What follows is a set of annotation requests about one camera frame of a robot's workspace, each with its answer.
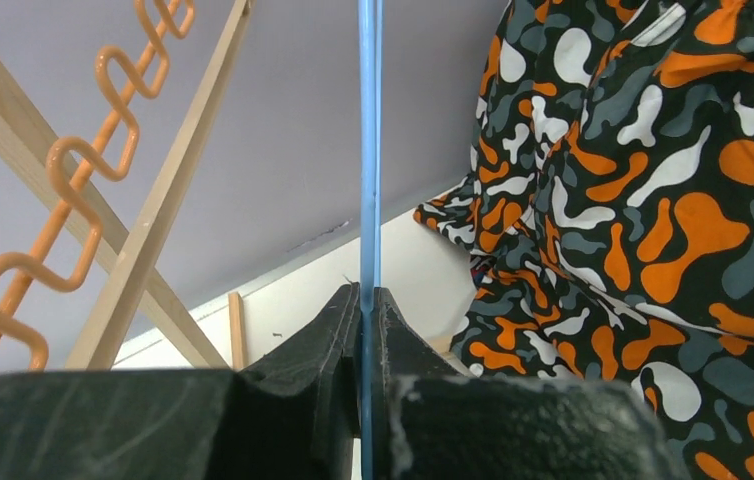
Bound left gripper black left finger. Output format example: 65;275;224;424
0;284;359;479

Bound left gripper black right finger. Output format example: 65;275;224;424
372;288;688;479

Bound blue wire hanger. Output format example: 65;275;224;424
357;0;383;479

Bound orange plastic hanger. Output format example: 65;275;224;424
0;1;195;370

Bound orange camouflage shorts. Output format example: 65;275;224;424
414;0;754;479

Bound wooden clothes rack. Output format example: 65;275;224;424
0;1;232;367

